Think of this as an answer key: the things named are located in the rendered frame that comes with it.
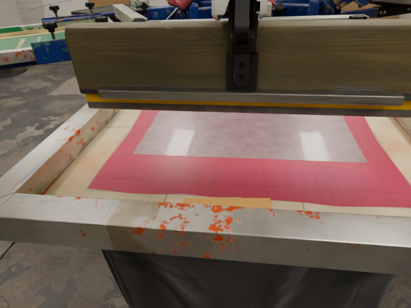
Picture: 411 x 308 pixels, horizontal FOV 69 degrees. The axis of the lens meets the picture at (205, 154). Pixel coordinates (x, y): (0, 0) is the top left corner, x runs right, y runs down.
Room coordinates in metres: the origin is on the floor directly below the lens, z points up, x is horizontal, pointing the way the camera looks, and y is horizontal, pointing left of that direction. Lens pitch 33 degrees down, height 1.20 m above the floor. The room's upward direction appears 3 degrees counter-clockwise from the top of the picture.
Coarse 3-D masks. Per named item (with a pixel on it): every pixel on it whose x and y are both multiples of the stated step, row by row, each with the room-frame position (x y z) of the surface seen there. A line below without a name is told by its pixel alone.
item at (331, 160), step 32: (256, 128) 0.45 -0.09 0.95; (288, 128) 0.45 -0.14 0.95; (320, 128) 0.44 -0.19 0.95; (352, 128) 0.43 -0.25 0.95; (256, 160) 0.36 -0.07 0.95; (288, 160) 0.35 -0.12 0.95; (320, 160) 0.35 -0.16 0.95; (352, 160) 0.34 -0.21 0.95; (384, 160) 0.34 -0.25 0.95; (256, 192) 0.29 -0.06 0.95; (288, 192) 0.28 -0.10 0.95; (320, 192) 0.28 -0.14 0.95; (352, 192) 0.28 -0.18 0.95; (384, 192) 0.27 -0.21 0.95
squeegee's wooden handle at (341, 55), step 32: (96, 32) 0.34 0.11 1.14; (128, 32) 0.33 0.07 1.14; (160, 32) 0.33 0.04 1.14; (192, 32) 0.32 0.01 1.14; (224, 32) 0.31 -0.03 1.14; (288, 32) 0.30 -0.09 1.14; (320, 32) 0.30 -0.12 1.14; (352, 32) 0.29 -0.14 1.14; (384, 32) 0.29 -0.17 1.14; (96, 64) 0.34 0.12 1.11; (128, 64) 0.33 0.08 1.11; (160, 64) 0.33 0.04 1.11; (192, 64) 0.32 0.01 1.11; (224, 64) 0.31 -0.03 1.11; (288, 64) 0.30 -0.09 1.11; (320, 64) 0.30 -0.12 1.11; (352, 64) 0.29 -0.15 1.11; (384, 64) 0.29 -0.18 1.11
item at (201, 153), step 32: (160, 128) 0.47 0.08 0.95; (192, 128) 0.46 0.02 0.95; (224, 128) 0.46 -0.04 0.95; (128, 160) 0.38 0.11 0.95; (160, 160) 0.37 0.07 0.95; (192, 160) 0.37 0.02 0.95; (224, 160) 0.36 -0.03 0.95; (128, 192) 0.30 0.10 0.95; (160, 192) 0.30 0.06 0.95; (192, 192) 0.29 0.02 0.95; (224, 192) 0.29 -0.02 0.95
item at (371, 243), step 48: (48, 144) 0.37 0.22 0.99; (0, 192) 0.27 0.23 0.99; (0, 240) 0.23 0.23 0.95; (48, 240) 0.22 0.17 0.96; (96, 240) 0.21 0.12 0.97; (144, 240) 0.20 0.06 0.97; (192, 240) 0.20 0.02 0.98; (240, 240) 0.19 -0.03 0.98; (288, 240) 0.18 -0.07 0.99; (336, 240) 0.18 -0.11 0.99; (384, 240) 0.17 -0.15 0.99
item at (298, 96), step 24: (120, 96) 0.32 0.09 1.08; (144, 96) 0.32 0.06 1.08; (168, 96) 0.31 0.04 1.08; (192, 96) 0.31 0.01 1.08; (216, 96) 0.30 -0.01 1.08; (240, 96) 0.30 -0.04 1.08; (264, 96) 0.29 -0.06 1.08; (288, 96) 0.29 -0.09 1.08; (312, 96) 0.29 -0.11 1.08; (336, 96) 0.28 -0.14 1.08; (360, 96) 0.28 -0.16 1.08; (384, 96) 0.28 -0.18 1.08
